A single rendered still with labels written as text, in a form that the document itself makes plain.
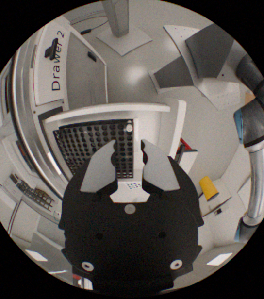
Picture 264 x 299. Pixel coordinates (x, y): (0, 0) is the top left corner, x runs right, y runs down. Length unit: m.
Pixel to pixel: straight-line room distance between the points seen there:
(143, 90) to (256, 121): 1.02
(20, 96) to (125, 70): 1.02
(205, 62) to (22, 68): 0.51
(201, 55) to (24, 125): 0.54
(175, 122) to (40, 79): 0.33
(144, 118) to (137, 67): 0.93
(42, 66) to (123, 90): 0.93
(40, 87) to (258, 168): 0.62
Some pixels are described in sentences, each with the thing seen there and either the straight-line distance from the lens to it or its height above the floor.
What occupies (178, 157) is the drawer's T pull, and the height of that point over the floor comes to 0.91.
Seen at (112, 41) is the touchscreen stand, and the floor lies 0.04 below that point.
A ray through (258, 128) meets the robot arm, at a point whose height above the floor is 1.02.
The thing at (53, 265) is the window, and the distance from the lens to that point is 0.42.
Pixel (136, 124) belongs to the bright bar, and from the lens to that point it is 0.25.
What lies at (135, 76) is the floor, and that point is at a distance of 1.11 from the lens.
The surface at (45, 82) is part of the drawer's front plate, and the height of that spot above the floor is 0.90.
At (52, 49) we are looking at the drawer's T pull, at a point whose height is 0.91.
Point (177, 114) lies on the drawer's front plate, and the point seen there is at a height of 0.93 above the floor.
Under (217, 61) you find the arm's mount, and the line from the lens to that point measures 0.37.
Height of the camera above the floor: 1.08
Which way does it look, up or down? 57 degrees down
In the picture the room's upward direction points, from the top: 178 degrees clockwise
